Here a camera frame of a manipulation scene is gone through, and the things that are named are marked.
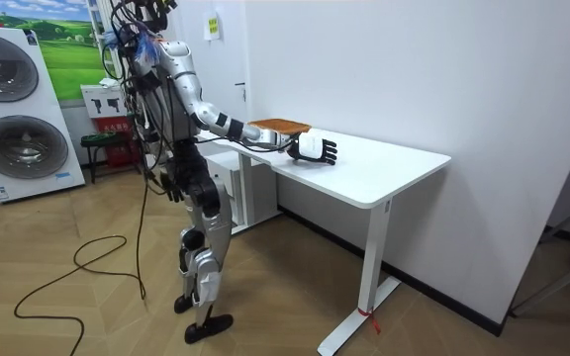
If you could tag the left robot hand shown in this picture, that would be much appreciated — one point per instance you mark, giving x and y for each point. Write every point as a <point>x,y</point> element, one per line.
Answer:
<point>174,189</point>

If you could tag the robot legs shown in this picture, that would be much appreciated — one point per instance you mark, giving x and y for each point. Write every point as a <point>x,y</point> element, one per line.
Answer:
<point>216,232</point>

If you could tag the white cardboard box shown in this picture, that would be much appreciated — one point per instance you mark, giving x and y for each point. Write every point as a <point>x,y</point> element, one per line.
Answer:
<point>104,101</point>

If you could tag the orange woven basket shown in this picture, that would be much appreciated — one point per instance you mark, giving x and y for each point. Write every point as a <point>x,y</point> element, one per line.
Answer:
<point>280,126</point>

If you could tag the black stool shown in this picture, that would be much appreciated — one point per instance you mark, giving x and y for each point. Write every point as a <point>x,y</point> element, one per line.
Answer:
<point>102,141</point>

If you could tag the robot body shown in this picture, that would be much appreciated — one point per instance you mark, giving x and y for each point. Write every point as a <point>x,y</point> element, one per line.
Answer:
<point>178,118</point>

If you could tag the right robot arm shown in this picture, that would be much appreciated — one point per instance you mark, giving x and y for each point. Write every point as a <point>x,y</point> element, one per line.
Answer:
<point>186,74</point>

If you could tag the green landscape wall poster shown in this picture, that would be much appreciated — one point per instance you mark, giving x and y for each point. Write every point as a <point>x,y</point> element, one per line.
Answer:
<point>67,54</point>

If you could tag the red box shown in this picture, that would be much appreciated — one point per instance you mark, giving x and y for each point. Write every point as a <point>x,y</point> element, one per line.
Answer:
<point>117,148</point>

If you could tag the red tape strip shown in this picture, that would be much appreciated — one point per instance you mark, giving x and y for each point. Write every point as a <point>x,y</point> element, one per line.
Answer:
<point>366,312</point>

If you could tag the white washing machine tower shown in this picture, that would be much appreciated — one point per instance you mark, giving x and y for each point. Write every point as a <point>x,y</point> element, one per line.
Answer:
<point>23,114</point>

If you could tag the grey metal frame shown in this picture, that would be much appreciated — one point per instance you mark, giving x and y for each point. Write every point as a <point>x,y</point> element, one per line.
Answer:
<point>557,284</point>

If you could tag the white desk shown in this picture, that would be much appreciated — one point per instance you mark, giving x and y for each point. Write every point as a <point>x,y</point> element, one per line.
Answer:
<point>364,168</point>

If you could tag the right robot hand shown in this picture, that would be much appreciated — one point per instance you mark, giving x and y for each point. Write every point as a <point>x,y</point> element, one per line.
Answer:
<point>310,147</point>

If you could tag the white drawer cabinet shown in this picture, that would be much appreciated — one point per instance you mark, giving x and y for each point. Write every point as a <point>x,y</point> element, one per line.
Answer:
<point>260,193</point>

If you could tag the yellow and white wall note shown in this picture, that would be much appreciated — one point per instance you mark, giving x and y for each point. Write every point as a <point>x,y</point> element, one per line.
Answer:
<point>212,26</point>

